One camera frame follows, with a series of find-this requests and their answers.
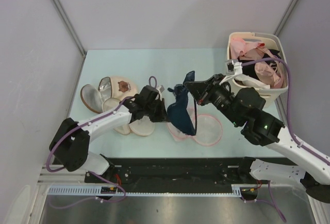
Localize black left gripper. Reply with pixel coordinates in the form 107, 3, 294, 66
144, 98, 170, 123

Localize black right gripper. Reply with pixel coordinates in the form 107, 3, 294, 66
185, 73, 242, 126

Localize black bra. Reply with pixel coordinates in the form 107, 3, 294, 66
167, 71, 196, 136

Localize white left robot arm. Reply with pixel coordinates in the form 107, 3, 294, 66
46, 85, 167, 183

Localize white bra in basket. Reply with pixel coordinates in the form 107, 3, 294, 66
235, 74, 270, 90

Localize cream plastic laundry basket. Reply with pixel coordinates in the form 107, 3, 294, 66
227, 32, 289, 108

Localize silver brown-rimmed bra cup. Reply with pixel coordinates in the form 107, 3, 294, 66
80, 84, 103, 114

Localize black garment in basket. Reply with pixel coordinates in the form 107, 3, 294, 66
238, 49, 278, 81

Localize pink bras in basket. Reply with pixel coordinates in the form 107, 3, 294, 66
229, 37, 285, 90

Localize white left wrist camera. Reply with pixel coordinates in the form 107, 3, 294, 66
156, 85, 164, 99

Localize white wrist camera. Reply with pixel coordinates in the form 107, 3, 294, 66
224, 59, 243, 82
156, 85, 164, 99

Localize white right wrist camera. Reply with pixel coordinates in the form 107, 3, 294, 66
224, 59, 243, 82

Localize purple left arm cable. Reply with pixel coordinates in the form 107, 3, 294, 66
45, 76, 160, 209

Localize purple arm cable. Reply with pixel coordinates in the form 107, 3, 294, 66
45, 76, 160, 209
241, 58, 330, 222

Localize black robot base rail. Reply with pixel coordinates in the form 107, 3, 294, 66
84, 154, 261, 193

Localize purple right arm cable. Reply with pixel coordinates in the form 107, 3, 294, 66
241, 58, 330, 222

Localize white slotted cable duct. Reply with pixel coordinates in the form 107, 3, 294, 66
47, 184, 265, 197

